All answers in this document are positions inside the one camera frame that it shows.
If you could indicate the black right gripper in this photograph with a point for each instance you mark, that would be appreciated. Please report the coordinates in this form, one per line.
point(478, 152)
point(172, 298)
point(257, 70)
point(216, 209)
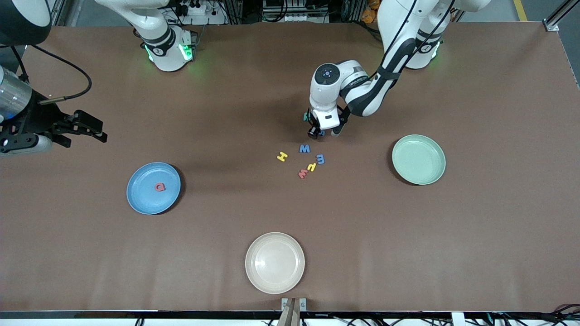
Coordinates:
point(40, 118)

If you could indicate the blue uppercase letter M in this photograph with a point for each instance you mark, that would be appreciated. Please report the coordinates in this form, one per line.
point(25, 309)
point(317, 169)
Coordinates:
point(304, 148)

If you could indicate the yellow lowercase letter h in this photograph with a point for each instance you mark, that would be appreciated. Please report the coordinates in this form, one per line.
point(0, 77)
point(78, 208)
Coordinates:
point(311, 166)

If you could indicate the yellow uppercase letter H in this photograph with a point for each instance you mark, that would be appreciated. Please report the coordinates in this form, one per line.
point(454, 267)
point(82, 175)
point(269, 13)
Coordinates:
point(282, 156)

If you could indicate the pink letter Q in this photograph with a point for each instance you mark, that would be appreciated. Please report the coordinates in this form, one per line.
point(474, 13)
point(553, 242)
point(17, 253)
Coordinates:
point(157, 187)

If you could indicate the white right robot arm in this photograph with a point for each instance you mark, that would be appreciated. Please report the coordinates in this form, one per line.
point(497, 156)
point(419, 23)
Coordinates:
point(165, 56)

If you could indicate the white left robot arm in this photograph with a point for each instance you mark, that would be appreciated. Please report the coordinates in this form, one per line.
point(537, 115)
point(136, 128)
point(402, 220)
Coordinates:
point(324, 97)

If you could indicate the blue lowercase letter m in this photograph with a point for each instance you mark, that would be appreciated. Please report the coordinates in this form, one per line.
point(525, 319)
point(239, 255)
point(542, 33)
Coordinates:
point(321, 159)

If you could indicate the pink lowercase letter w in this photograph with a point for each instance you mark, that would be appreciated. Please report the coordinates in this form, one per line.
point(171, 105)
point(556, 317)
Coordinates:
point(302, 174)

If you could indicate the blue plate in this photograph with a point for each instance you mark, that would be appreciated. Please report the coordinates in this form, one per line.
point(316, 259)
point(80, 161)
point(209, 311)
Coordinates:
point(153, 201)

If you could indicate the green plate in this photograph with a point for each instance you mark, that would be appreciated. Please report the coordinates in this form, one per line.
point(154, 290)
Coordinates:
point(418, 159)

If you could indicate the beige plate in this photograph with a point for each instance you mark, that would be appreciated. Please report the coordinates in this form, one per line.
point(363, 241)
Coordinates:
point(274, 262)

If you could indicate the orange bagged goods pile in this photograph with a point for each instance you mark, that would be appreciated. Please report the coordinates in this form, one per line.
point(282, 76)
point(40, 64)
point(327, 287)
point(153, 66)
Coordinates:
point(369, 13)

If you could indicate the white power strip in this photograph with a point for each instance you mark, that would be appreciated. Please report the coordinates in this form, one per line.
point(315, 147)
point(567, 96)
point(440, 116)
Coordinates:
point(195, 9)

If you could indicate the white paper tag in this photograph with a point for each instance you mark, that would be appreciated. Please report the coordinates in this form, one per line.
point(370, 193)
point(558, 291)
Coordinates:
point(457, 319)

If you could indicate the aluminium frame strut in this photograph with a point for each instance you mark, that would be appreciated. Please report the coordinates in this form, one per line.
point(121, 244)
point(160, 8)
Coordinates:
point(564, 10)
point(63, 11)

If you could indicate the grey metal mounting bracket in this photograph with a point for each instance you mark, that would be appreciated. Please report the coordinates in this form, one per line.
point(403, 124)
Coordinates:
point(284, 301)

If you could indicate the brown tapered post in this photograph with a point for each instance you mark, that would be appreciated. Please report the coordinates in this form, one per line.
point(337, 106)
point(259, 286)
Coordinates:
point(292, 317)

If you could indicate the metal table corner bracket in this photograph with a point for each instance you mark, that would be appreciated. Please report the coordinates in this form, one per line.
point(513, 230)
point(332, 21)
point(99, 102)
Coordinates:
point(552, 26)

